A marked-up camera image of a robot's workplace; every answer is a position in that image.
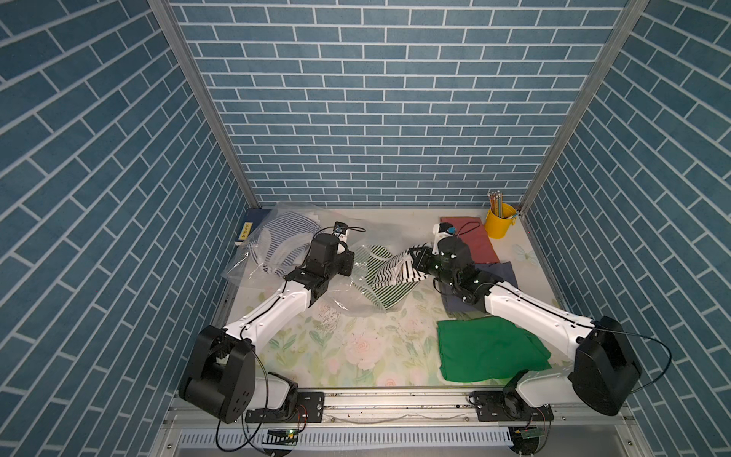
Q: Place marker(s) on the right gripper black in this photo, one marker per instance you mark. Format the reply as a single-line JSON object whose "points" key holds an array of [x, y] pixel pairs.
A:
{"points": [[421, 263]]}

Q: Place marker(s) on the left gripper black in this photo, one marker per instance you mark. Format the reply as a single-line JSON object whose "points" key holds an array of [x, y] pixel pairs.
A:
{"points": [[346, 258]]}

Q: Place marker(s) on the grey blue garment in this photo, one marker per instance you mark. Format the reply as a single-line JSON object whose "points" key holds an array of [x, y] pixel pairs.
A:
{"points": [[502, 274]]}

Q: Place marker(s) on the red garment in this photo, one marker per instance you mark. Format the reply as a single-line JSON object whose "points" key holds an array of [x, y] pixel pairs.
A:
{"points": [[471, 230]]}

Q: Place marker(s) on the clear vacuum bag with valve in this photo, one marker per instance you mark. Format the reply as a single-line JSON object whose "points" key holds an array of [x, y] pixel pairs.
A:
{"points": [[342, 296]]}

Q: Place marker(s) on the bright green garment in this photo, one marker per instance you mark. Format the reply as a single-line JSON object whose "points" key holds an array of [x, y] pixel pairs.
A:
{"points": [[487, 348]]}

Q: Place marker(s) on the striped black white garment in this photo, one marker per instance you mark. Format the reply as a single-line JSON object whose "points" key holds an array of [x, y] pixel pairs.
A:
{"points": [[400, 269]]}

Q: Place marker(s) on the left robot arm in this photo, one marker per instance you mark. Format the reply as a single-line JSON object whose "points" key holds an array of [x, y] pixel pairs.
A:
{"points": [[225, 375]]}

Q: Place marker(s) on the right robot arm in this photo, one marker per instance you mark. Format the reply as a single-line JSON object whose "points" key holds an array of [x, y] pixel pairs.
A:
{"points": [[604, 369]]}

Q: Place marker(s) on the clear bag with striped clothes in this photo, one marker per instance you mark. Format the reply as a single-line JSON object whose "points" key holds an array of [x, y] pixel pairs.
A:
{"points": [[278, 242]]}

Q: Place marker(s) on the green white striped garment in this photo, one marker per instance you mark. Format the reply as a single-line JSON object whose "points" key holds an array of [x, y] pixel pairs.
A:
{"points": [[367, 259]]}

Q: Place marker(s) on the yellow pencil cup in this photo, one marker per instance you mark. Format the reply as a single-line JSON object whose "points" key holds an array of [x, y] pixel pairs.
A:
{"points": [[499, 220]]}

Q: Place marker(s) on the coloured pencils bundle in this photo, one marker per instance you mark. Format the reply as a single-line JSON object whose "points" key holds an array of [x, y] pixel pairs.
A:
{"points": [[496, 203]]}

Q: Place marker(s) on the dark blue book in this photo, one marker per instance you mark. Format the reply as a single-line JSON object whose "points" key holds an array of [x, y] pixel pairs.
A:
{"points": [[251, 225]]}

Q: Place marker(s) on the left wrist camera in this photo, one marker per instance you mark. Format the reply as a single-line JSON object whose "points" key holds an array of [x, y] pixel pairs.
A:
{"points": [[340, 230]]}

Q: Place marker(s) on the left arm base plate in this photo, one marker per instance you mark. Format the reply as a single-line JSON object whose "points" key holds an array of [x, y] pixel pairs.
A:
{"points": [[298, 407]]}

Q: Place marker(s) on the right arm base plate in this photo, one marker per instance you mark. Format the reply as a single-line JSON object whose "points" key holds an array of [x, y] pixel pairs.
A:
{"points": [[496, 406]]}

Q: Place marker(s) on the aluminium rail frame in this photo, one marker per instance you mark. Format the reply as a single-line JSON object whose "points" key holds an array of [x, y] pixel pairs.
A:
{"points": [[448, 422]]}

